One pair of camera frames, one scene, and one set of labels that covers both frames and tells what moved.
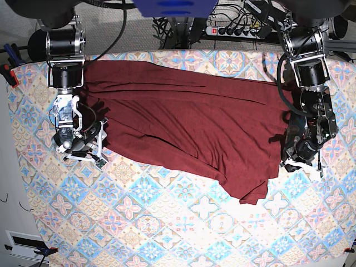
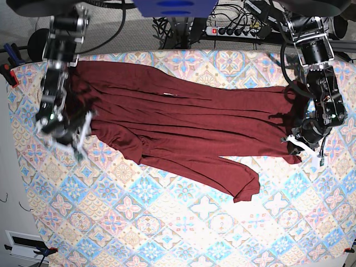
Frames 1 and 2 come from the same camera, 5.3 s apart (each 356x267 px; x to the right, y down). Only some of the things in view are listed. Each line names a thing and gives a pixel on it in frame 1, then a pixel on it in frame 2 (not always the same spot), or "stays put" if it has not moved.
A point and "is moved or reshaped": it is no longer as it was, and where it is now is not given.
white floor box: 23,245 stays put
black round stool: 37,47 stays put
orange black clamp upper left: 9,75 stays put
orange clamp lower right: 349,250 stays put
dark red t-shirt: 236,129 is moved or reshaped
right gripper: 303,154 → 311,136
